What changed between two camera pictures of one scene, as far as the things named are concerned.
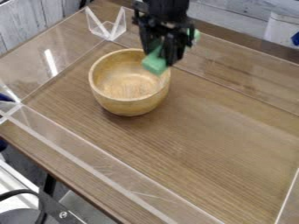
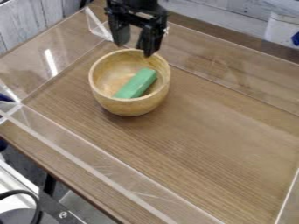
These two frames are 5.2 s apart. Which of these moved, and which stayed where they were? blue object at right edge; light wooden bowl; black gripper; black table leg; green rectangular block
Moved: black gripper; green rectangular block
Stayed: light wooden bowl; black table leg; blue object at right edge
